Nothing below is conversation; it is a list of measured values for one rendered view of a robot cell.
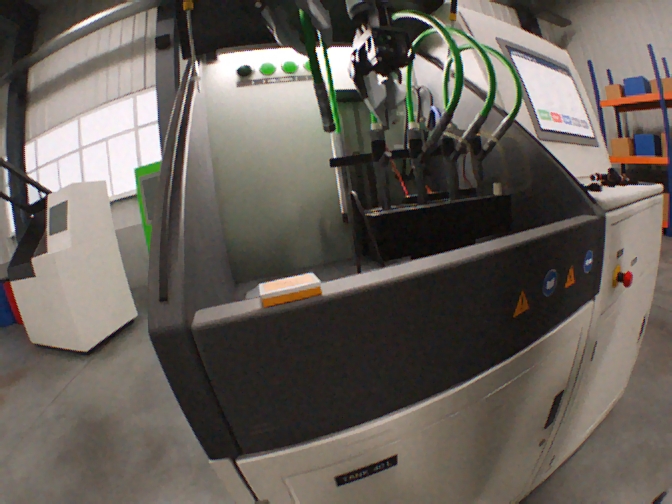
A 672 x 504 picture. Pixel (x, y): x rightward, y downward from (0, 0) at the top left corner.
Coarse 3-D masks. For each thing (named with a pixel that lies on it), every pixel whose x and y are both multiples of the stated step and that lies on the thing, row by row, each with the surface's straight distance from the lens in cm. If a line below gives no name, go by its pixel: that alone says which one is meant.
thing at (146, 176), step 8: (160, 160) 332; (136, 168) 348; (144, 168) 342; (152, 168) 337; (136, 176) 348; (144, 176) 341; (152, 176) 335; (136, 184) 347; (144, 184) 340; (152, 184) 335; (144, 192) 340; (152, 192) 335; (144, 200) 341; (152, 200) 335; (144, 208) 342; (152, 208) 336; (144, 216) 343; (152, 216) 337; (144, 224) 344; (144, 232) 346
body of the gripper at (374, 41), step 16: (352, 16) 55; (368, 16) 55; (384, 16) 52; (368, 32) 49; (384, 32) 50; (400, 32) 51; (368, 48) 49; (384, 48) 49; (400, 48) 50; (368, 64) 51; (384, 64) 52; (400, 64) 52
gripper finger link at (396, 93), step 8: (392, 72) 53; (384, 80) 53; (392, 80) 52; (392, 88) 52; (400, 88) 50; (392, 96) 52; (400, 96) 50; (384, 104) 52; (392, 104) 52; (392, 112) 52; (392, 120) 51
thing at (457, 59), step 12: (396, 12) 64; (408, 12) 61; (420, 12) 58; (432, 24) 54; (444, 36) 51; (456, 48) 49; (456, 60) 48; (456, 72) 48; (456, 84) 48; (456, 96) 48; (372, 120) 73; (444, 120) 50; (432, 132) 52; (432, 144) 53
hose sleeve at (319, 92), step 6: (318, 84) 42; (324, 84) 42; (318, 90) 42; (324, 90) 42; (318, 96) 43; (324, 96) 43; (318, 102) 44; (324, 102) 44; (324, 108) 44; (330, 108) 45; (324, 114) 45; (330, 114) 45; (324, 120) 46; (330, 120) 46
